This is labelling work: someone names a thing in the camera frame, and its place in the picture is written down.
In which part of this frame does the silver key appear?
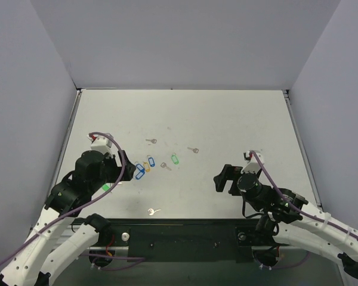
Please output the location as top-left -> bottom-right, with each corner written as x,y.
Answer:
145,138 -> 157,144
161,162 -> 171,171
187,147 -> 199,154

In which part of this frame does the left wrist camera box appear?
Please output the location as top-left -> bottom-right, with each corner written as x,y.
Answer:
87,135 -> 112,154

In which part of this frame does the purple cable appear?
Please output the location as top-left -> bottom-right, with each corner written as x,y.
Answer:
0,132 -> 147,275
246,150 -> 358,272

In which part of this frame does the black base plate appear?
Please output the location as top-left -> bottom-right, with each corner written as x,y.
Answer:
74,219 -> 290,265

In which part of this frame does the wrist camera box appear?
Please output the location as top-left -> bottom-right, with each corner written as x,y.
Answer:
240,150 -> 264,175
87,135 -> 112,154

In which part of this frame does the silver key upper left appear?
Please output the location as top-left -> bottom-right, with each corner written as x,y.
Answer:
145,138 -> 157,144

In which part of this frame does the green tag with key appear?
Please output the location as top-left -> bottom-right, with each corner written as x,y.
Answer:
171,153 -> 179,165

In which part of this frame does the silver key centre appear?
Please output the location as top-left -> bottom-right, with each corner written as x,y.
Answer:
161,162 -> 171,171

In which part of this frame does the blue tag bunch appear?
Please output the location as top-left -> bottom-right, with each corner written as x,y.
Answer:
134,155 -> 156,180

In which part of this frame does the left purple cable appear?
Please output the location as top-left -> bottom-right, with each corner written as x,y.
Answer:
0,132 -> 147,275

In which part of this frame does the silver key upper middle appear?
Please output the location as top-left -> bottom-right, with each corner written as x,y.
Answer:
187,147 -> 199,154

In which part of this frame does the green tag left key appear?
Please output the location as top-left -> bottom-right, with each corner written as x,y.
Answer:
101,182 -> 122,192

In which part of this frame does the yellow key tag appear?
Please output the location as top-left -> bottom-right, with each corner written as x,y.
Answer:
143,161 -> 150,172

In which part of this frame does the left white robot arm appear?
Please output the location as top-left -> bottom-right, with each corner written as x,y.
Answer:
0,150 -> 135,285

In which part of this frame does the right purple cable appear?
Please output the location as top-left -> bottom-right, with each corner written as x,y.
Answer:
246,150 -> 358,272

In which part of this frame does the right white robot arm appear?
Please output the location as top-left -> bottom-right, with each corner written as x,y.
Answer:
213,163 -> 358,279

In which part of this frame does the white head key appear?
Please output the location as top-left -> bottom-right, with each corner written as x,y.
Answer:
147,208 -> 160,216

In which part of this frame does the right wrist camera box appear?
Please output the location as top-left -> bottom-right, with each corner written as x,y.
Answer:
240,150 -> 264,175

